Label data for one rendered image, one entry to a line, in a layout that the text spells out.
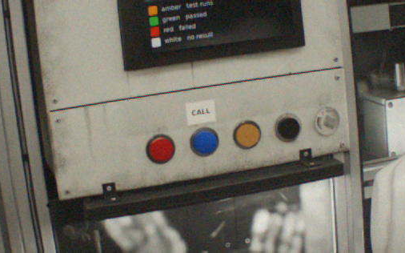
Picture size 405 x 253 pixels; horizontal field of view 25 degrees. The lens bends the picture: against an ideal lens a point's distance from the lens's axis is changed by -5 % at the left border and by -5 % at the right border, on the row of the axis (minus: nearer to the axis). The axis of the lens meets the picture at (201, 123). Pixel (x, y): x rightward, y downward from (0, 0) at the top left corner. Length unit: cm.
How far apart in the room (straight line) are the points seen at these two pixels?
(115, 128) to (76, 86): 8
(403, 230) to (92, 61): 56
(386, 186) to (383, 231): 4
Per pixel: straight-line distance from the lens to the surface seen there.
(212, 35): 124
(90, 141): 125
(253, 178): 127
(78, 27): 122
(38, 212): 127
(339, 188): 138
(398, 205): 81
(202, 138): 127
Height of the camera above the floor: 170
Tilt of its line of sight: 12 degrees down
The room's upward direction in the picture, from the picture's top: 6 degrees counter-clockwise
